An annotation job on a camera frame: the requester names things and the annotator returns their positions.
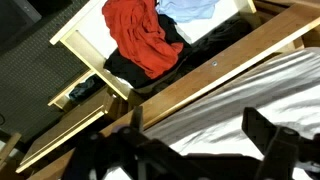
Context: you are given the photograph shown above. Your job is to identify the small light wood drawer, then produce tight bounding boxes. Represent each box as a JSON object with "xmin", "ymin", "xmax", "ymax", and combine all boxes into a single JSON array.
[{"xmin": 14, "ymin": 68, "xmax": 116, "ymax": 174}]

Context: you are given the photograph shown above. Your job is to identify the wooden chair leg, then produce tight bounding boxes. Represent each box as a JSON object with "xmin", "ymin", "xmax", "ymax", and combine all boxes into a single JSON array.
[{"xmin": 0, "ymin": 131, "xmax": 23, "ymax": 171}]

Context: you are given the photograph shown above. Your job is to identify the wooden bed frame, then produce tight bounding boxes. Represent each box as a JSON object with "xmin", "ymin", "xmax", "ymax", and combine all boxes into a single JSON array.
[{"xmin": 26, "ymin": 0, "xmax": 320, "ymax": 180}]

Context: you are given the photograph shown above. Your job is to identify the grey striped mattress sheet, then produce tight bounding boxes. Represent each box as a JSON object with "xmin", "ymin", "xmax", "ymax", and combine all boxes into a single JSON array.
[{"xmin": 103, "ymin": 46, "xmax": 320, "ymax": 180}]

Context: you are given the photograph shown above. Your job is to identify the black cloth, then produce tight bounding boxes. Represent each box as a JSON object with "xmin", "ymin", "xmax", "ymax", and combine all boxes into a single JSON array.
[{"xmin": 103, "ymin": 13, "xmax": 254, "ymax": 89}]

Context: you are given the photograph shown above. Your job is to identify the dark blue cloth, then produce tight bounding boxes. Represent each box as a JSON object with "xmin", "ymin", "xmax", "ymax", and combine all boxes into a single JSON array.
[{"xmin": 68, "ymin": 75, "xmax": 101, "ymax": 101}]

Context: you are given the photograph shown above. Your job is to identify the red cloth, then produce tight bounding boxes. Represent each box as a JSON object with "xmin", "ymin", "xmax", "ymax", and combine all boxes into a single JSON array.
[{"xmin": 101, "ymin": 0, "xmax": 185, "ymax": 80}]

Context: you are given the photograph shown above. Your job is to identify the black box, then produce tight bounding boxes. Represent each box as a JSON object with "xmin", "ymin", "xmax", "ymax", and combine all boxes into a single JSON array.
[{"xmin": 0, "ymin": 0, "xmax": 43, "ymax": 51}]

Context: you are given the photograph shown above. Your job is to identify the light blue cloth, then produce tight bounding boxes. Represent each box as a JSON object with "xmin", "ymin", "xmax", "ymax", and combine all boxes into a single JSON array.
[{"xmin": 155, "ymin": 0, "xmax": 221, "ymax": 24}]

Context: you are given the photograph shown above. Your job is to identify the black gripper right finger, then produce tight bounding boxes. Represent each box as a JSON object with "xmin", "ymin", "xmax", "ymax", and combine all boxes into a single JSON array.
[{"xmin": 241, "ymin": 106, "xmax": 320, "ymax": 180}]

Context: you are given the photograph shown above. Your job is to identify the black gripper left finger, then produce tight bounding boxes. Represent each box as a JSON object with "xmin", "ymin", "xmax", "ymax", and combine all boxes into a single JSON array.
[{"xmin": 63, "ymin": 105, "xmax": 201, "ymax": 180}]

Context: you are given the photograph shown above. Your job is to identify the large light wood drawer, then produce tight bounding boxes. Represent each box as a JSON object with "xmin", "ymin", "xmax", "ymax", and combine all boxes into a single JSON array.
[{"xmin": 49, "ymin": 0, "xmax": 258, "ymax": 101}]

